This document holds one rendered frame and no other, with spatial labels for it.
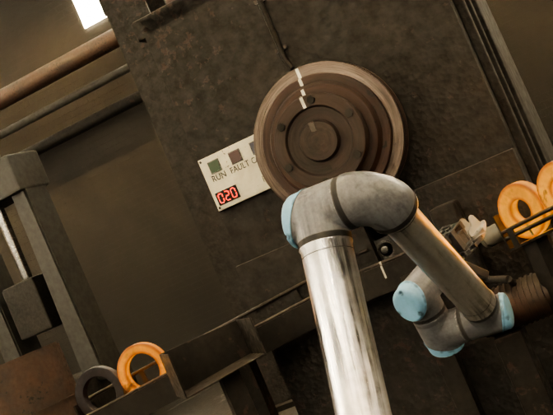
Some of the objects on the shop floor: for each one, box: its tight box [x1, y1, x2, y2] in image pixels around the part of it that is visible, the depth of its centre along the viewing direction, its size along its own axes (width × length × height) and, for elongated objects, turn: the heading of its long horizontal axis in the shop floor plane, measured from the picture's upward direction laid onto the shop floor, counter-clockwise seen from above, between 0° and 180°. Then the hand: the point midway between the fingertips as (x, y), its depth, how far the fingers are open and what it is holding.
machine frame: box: [132, 0, 553, 415], centre depth 349 cm, size 73×108×176 cm
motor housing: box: [486, 273, 553, 415], centre depth 282 cm, size 13×22×54 cm, turn 165°
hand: (483, 226), depth 267 cm, fingers closed
